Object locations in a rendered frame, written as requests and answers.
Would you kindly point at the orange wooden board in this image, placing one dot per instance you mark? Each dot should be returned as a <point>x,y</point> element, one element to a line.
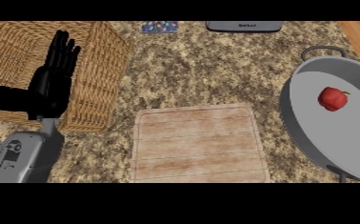
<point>352,35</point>

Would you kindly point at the grey pot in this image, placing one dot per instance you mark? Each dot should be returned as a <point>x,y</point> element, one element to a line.
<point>324,119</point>

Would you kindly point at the grey appliance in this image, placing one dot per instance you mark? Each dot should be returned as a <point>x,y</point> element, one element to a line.
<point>245,26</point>

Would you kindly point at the wicker basket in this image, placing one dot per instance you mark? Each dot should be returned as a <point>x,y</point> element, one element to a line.
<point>94,75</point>

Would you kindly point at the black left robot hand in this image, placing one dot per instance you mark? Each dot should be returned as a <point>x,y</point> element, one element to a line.
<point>49,88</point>

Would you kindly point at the dark blue patterned box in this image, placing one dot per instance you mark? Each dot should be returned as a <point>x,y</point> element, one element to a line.
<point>160,26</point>

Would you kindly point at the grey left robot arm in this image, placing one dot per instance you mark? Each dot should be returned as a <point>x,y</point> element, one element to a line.
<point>26,156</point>

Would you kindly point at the pale wooden cutting board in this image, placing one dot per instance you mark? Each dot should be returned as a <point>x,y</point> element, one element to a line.
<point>200,145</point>

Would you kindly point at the red bell pepper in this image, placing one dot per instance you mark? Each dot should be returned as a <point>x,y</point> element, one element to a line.
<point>333,98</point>

